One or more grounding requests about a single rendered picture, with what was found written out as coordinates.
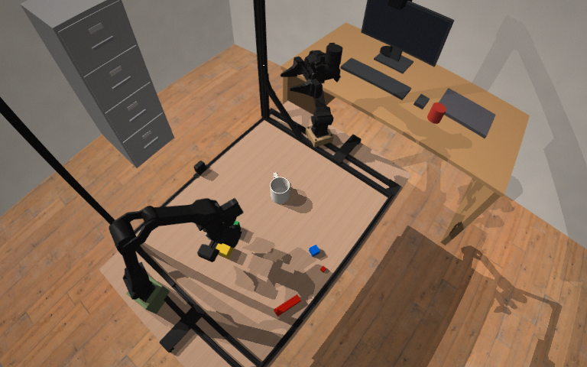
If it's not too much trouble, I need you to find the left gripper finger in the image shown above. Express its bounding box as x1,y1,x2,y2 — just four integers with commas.
281,61,298,77
290,79,313,96

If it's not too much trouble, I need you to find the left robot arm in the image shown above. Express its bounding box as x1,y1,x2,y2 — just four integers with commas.
304,43,342,138

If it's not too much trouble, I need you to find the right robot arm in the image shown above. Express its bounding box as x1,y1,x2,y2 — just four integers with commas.
109,198,243,302

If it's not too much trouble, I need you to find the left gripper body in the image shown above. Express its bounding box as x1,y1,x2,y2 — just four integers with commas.
293,57,328,99

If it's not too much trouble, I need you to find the blue cube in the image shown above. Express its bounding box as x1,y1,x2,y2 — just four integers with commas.
309,245,320,256

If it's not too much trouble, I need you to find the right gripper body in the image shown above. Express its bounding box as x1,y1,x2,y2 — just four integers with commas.
197,218,236,262

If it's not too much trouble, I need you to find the red rectangular bar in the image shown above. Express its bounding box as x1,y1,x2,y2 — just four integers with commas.
274,295,301,316

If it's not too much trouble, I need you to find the grey cup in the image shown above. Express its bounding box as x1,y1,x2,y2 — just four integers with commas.
270,172,290,204

